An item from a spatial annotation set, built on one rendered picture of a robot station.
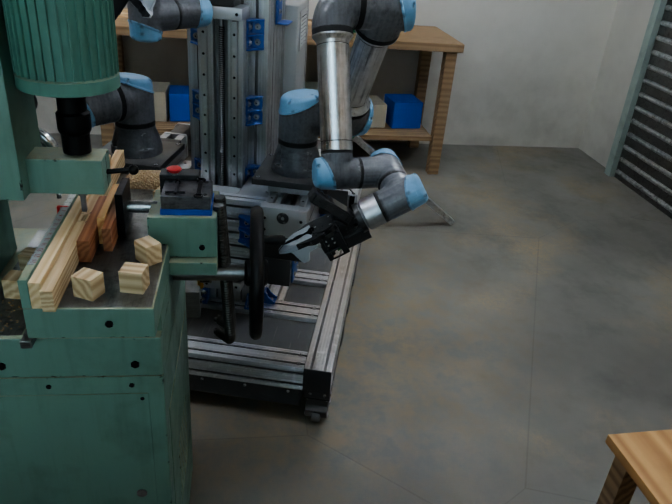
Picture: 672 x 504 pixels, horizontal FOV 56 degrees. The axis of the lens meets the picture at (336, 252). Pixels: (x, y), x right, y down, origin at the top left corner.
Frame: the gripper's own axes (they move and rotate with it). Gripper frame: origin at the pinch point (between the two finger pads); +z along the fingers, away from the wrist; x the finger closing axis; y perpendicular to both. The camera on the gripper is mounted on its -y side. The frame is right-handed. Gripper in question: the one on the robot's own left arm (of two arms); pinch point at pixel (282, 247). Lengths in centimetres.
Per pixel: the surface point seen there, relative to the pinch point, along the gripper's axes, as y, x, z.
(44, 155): -46, -13, 26
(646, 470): 62, -45, -51
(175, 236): -20.7, -16.1, 13.7
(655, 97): 145, 244, -203
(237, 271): -6.1, -13.1, 8.2
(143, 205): -27.4, -10.1, 17.6
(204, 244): -16.3, -16.1, 9.7
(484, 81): 112, 320, -122
